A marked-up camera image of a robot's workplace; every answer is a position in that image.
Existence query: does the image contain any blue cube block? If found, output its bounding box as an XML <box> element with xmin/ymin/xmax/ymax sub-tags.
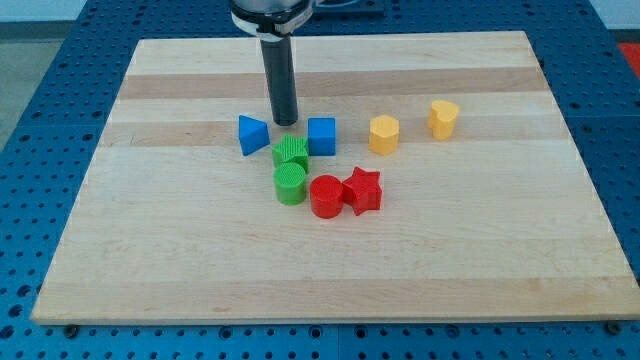
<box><xmin>307</xmin><ymin>117</ymin><xmax>336</xmax><ymax>156</ymax></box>

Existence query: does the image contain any red star block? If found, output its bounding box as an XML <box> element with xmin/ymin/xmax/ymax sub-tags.
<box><xmin>342</xmin><ymin>167</ymin><xmax>383</xmax><ymax>216</ymax></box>

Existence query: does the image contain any yellow hexagon block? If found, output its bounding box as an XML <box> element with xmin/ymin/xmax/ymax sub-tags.
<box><xmin>368</xmin><ymin>115</ymin><xmax>400</xmax><ymax>155</ymax></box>

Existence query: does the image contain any yellow heart block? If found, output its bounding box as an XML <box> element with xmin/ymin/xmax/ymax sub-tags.
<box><xmin>427</xmin><ymin>100</ymin><xmax>460</xmax><ymax>140</ymax></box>

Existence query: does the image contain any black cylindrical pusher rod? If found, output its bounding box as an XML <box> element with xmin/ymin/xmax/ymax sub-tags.
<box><xmin>261</xmin><ymin>35</ymin><xmax>298</xmax><ymax>126</ymax></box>

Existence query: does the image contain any wooden board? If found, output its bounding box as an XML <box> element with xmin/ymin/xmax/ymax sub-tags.
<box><xmin>31</xmin><ymin>31</ymin><xmax>639</xmax><ymax>325</ymax></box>

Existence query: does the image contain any green star block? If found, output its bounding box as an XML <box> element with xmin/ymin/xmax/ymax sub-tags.
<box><xmin>271</xmin><ymin>134</ymin><xmax>309</xmax><ymax>173</ymax></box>

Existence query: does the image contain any red cylinder block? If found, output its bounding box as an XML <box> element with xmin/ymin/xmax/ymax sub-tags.
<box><xmin>309</xmin><ymin>175</ymin><xmax>343</xmax><ymax>219</ymax></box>

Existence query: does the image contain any green cylinder block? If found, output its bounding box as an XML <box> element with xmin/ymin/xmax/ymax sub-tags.
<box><xmin>273</xmin><ymin>162</ymin><xmax>307</xmax><ymax>205</ymax></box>

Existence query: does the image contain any blue triangle block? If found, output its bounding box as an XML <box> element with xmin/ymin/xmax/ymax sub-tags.
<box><xmin>238</xmin><ymin>115</ymin><xmax>270</xmax><ymax>156</ymax></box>

